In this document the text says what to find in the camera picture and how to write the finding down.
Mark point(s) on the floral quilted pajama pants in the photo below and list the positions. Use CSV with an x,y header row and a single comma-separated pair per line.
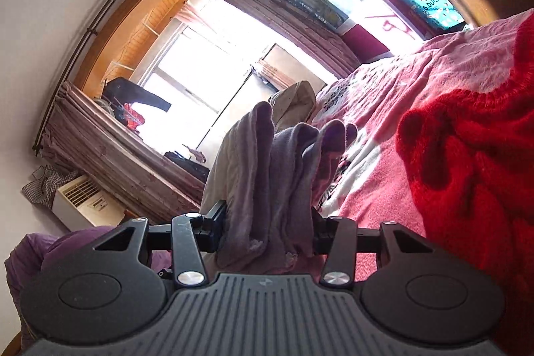
x,y
271,193

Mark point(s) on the black hanging pants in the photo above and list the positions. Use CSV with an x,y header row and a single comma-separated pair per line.
x,y
137,93

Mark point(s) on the red knit sweater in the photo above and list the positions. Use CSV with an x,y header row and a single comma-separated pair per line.
x,y
471,156

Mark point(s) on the beige cloth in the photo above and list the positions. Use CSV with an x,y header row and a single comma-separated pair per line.
x,y
294,101

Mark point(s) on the white air conditioner unit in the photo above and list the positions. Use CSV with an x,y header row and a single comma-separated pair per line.
x,y
83,206

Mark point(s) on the pink pleated curtain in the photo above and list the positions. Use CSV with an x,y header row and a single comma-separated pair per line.
x,y
271,18
104,156

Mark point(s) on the pink floral bed blanket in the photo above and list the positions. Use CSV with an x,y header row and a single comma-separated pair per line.
x,y
396,68

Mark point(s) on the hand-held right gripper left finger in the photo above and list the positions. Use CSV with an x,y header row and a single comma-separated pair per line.
x,y
215,231

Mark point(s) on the red hanging garment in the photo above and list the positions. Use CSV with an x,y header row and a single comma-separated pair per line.
x,y
133,118

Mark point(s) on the dark curtain rod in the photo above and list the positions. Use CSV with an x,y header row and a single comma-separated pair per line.
x,y
86,32

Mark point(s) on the checkered cloth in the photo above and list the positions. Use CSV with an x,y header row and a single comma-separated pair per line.
x,y
41,185

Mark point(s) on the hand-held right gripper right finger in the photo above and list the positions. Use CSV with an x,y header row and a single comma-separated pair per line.
x,y
321,235

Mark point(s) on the purple duvet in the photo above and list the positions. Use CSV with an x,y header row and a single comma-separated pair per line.
x,y
29,256

